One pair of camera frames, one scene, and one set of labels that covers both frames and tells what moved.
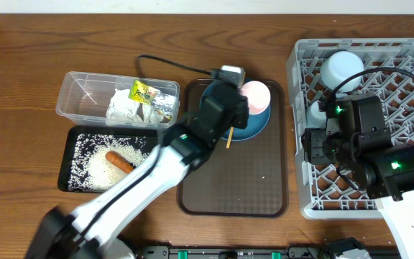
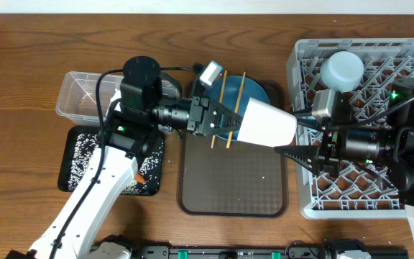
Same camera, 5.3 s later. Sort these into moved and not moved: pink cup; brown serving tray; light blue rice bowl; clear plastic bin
Moved: pink cup
Not moved: clear plastic bin; light blue rice bowl; brown serving tray
